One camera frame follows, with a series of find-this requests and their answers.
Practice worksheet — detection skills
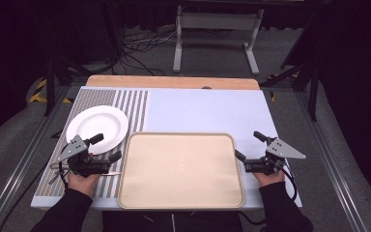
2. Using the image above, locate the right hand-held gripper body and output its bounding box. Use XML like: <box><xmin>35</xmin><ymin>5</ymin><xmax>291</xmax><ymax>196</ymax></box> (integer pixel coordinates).
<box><xmin>243</xmin><ymin>137</ymin><xmax>307</xmax><ymax>176</ymax></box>

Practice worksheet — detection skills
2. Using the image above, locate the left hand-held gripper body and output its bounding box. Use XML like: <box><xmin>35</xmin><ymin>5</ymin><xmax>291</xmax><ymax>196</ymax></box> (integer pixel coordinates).
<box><xmin>57</xmin><ymin>134</ymin><xmax>112</xmax><ymax>178</ymax></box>

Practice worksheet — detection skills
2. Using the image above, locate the person's right hand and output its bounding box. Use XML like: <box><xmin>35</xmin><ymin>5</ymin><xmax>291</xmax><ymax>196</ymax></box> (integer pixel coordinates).
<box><xmin>252</xmin><ymin>171</ymin><xmax>286</xmax><ymax>188</ymax></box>

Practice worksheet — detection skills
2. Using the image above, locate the person's left hand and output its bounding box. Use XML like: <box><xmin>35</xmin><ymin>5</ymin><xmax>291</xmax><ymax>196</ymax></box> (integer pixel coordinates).
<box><xmin>67</xmin><ymin>171</ymin><xmax>101</xmax><ymax>197</ymax></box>

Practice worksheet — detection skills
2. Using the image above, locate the white round plate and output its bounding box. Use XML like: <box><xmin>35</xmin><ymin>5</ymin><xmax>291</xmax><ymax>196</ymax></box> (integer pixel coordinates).
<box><xmin>66</xmin><ymin>104</ymin><xmax>129</xmax><ymax>156</ymax></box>

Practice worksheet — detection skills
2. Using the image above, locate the striped woven placemat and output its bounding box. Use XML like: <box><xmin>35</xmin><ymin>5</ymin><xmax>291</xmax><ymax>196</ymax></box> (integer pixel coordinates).
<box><xmin>34</xmin><ymin>89</ymin><xmax>150</xmax><ymax>198</ymax></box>

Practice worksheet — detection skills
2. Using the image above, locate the white table cover sheet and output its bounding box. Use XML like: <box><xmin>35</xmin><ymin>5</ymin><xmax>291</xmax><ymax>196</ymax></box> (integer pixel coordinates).
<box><xmin>30</xmin><ymin>86</ymin><xmax>303</xmax><ymax>211</ymax></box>

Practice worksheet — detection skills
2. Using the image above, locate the beige rectangular tray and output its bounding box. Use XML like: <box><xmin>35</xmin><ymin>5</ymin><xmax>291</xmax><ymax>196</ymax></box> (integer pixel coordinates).
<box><xmin>117</xmin><ymin>131</ymin><xmax>245</xmax><ymax>210</ymax></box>

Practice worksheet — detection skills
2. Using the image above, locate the yellow black floor tape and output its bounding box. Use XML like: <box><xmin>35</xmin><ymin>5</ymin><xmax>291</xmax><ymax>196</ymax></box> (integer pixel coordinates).
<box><xmin>28</xmin><ymin>78</ymin><xmax>74</xmax><ymax>104</ymax></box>

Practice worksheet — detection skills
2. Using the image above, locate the black tripod stand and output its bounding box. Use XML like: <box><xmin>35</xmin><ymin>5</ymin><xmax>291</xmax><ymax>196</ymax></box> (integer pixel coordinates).
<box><xmin>260</xmin><ymin>59</ymin><xmax>321</xmax><ymax>123</ymax></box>
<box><xmin>43</xmin><ymin>52</ymin><xmax>112</xmax><ymax>118</ymax></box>

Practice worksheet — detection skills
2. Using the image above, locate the person's dark clothed body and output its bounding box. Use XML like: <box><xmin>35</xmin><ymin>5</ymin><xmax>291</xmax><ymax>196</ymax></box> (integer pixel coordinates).
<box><xmin>101</xmin><ymin>210</ymin><xmax>244</xmax><ymax>232</ymax></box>

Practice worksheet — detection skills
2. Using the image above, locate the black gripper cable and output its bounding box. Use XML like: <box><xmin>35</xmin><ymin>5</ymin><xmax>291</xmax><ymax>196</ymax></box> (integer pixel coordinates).
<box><xmin>57</xmin><ymin>159</ymin><xmax>70</xmax><ymax>189</ymax></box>
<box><xmin>279</xmin><ymin>162</ymin><xmax>300</xmax><ymax>203</ymax></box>

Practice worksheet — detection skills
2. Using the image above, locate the metal floor rail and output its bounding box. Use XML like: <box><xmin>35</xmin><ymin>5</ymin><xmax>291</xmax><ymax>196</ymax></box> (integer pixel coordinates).
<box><xmin>0</xmin><ymin>86</ymin><xmax>72</xmax><ymax>232</ymax></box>
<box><xmin>294</xmin><ymin>91</ymin><xmax>370</xmax><ymax>232</ymax></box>

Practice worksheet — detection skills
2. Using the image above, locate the bundle of floor cables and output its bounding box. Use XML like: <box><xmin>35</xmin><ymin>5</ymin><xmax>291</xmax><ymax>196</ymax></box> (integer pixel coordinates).
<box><xmin>110</xmin><ymin>27</ymin><xmax>179</xmax><ymax>77</ymax></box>

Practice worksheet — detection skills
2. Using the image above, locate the white metal stand frame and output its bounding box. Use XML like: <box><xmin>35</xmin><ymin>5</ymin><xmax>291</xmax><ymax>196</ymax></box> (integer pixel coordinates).
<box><xmin>172</xmin><ymin>4</ymin><xmax>266</xmax><ymax>76</ymax></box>

